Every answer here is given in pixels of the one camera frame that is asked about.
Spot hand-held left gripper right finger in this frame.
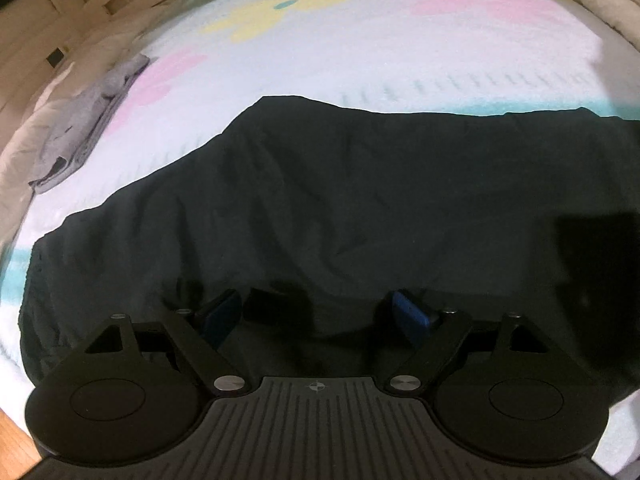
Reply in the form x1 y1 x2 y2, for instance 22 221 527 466
382 289 552 397

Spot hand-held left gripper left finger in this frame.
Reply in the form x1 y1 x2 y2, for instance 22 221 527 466
82 287 258 397

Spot black pants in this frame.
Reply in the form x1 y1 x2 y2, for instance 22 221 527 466
17 94 640 411

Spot grey folded cloth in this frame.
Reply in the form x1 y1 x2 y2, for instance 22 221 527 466
29 54 151 195

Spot white pillow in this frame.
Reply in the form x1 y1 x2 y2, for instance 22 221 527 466
0 25 143 243

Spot floral bed sheet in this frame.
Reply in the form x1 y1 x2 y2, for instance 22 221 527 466
0 0 640 480

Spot cream patterned pillow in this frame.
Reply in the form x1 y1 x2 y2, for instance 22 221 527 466
510 0 640 50

